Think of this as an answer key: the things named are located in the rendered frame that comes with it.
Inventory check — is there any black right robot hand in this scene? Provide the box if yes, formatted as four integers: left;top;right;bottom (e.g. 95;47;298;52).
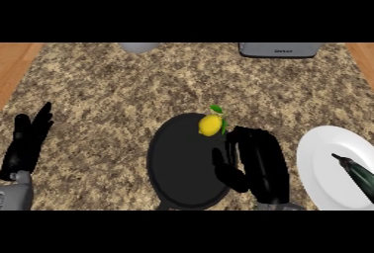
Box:
210;125;292;205

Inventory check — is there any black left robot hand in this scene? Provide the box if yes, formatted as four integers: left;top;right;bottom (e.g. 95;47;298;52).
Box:
0;101;57;182

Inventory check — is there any white round plate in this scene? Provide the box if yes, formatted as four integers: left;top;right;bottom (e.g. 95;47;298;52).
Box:
298;125;374;211

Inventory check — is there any black round pan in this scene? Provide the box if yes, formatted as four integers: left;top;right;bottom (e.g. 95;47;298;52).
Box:
147;113;240;211

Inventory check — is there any yellow lemon with green leaves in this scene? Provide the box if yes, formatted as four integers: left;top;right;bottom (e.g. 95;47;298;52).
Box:
197;104;231;137

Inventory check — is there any dark green zucchini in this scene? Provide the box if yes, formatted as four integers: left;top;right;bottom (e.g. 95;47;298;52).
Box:
330;152;374;204

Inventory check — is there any grey rectangular appliance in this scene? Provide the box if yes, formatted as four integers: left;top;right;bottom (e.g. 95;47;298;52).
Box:
237;42;327;59

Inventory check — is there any pale grey rounded object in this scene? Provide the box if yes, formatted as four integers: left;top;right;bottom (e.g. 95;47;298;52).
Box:
119;42;163;54

